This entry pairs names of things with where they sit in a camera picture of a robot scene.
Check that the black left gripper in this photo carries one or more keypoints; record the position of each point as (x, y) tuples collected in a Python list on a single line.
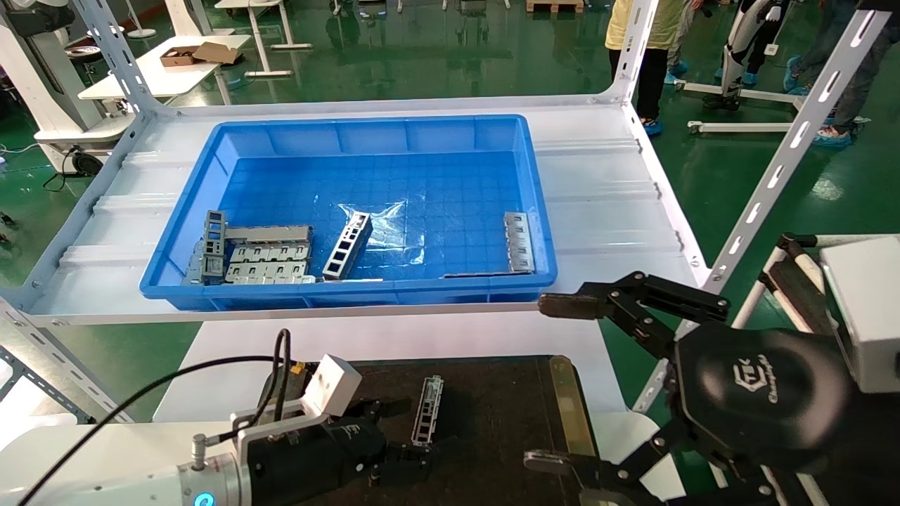
[(309, 464)]

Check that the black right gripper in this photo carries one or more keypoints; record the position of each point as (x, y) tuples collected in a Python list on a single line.
[(766, 393)]

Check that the long metal channel part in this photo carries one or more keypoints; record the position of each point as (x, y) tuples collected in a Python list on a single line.
[(429, 407)]

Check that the white robot base machine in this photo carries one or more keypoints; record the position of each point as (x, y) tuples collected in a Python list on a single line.
[(42, 84)]

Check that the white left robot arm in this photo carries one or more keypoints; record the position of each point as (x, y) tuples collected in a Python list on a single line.
[(105, 464)]

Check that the black flat container tray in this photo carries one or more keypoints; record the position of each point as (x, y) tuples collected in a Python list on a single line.
[(492, 436)]

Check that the metal part with rectangular windows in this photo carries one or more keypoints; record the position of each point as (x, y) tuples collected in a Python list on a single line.
[(349, 242)]

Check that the thin metal strip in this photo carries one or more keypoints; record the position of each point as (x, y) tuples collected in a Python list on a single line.
[(358, 280), (485, 274)]

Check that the flat slotted metal plate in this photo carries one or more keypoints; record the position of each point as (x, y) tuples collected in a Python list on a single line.
[(271, 253), (520, 242)]

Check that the clear plastic bag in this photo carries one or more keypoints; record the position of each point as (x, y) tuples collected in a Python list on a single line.
[(390, 225)]

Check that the small grey metal piece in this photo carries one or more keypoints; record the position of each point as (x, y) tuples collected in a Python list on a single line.
[(195, 267)]

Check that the blue plastic bin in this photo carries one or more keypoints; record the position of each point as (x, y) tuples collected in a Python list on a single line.
[(422, 176)]

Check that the white metal shelving rack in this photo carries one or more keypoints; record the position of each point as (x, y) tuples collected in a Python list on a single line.
[(794, 140)]

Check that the person in yellow shirt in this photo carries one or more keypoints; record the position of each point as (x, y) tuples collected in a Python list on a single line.
[(657, 70)]

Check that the person in beige trousers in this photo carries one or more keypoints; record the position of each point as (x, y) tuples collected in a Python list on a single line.
[(682, 49)]

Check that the white humanoid robot on stand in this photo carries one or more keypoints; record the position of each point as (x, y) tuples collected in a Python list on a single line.
[(745, 35)]

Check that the person in dark trousers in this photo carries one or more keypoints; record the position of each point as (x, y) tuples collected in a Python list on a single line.
[(819, 35), (868, 91)]

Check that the wooden pallet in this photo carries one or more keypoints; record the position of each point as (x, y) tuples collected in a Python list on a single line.
[(555, 5)]

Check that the white table with legs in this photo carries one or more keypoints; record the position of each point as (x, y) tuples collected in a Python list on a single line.
[(261, 42)]

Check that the white work table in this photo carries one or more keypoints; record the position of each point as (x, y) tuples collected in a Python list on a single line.
[(162, 81)]

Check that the open cardboard box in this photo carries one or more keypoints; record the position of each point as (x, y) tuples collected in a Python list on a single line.
[(179, 56)]

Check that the white floor stand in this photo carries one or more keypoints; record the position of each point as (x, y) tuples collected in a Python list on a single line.
[(144, 32)]

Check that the round grey stool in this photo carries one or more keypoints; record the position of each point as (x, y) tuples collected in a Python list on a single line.
[(86, 53)]

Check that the white and black frame stand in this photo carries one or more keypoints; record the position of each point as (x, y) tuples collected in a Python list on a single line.
[(798, 281)]

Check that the grey bracket pile left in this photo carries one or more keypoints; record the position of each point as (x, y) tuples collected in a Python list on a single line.
[(271, 273)]

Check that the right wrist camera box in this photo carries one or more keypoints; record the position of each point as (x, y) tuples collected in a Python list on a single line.
[(868, 309)]

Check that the upright grey metal bracket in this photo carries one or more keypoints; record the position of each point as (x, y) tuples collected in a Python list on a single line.
[(214, 239)]

